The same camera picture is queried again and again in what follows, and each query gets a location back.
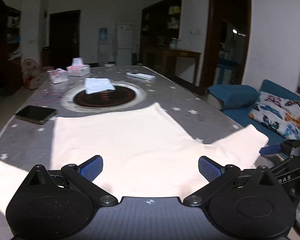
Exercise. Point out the blue finger of the seen right gripper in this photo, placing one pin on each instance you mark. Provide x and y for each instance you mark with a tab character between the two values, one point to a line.
270	150

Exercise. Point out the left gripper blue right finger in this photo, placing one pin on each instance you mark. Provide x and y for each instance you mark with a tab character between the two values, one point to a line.
219	178

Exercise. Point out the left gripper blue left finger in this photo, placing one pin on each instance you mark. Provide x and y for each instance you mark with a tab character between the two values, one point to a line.
81	178

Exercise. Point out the cream white garment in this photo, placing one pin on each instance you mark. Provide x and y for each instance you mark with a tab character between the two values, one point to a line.
145	152

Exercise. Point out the butterfly pattern pillow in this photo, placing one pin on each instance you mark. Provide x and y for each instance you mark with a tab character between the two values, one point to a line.
277	114

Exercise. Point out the blue sofa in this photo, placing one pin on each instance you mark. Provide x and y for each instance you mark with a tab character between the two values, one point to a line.
241	115

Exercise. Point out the blue cushion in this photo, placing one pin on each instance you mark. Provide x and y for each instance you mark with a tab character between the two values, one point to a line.
224	97

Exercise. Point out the round black table hotplate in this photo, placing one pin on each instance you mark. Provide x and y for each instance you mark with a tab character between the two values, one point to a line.
124	96

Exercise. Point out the white folded paper towel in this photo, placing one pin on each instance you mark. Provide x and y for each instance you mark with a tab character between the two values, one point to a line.
96	85

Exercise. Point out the small pink tissue pack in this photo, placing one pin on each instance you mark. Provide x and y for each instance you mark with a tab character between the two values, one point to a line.
58	76

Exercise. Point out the pink fan on floor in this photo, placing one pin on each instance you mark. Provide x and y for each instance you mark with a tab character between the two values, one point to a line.
33	74

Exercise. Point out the white remote control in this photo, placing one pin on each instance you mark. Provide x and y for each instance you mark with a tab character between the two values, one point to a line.
141	76

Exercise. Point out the dark wooden side table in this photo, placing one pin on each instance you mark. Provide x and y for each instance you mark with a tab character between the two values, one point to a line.
177	65

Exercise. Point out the water dispenser with blue bottle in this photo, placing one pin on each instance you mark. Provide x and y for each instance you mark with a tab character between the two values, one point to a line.
103	47

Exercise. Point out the dark wooden shelf cabinet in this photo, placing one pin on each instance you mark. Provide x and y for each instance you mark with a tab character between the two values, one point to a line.
10	73

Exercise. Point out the dark wooden door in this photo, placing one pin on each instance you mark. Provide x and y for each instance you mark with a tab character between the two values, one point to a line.
64	37

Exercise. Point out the white refrigerator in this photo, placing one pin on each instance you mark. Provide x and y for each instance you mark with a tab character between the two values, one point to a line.
124	44

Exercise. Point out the dark wall shelf unit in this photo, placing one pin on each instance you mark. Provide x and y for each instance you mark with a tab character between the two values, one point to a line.
160	24

